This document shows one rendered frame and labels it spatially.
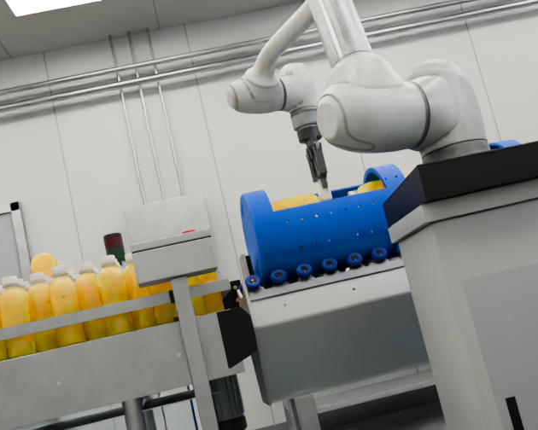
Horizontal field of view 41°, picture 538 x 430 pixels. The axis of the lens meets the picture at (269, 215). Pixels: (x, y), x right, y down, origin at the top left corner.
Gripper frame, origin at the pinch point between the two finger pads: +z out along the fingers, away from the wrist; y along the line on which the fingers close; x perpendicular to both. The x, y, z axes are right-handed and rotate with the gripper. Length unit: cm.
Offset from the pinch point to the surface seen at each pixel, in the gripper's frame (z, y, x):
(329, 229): 14.0, -14.8, 4.9
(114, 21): -221, 311, 51
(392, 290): 34.4, -14.6, -8.6
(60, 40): -221, 329, 95
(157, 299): 23, -22, 55
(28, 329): 24, -22, 88
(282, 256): 18.3, -12.9, 19.4
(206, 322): 32, -24, 44
